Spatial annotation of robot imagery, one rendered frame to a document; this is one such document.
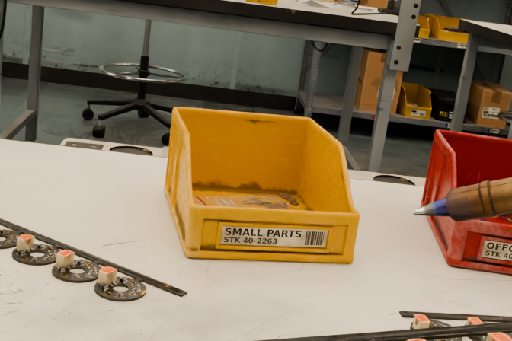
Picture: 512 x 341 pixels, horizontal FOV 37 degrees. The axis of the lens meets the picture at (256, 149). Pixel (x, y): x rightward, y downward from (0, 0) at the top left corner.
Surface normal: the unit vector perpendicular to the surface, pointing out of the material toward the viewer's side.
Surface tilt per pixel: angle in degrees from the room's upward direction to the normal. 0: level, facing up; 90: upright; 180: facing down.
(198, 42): 90
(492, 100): 94
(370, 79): 90
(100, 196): 0
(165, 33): 90
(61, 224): 0
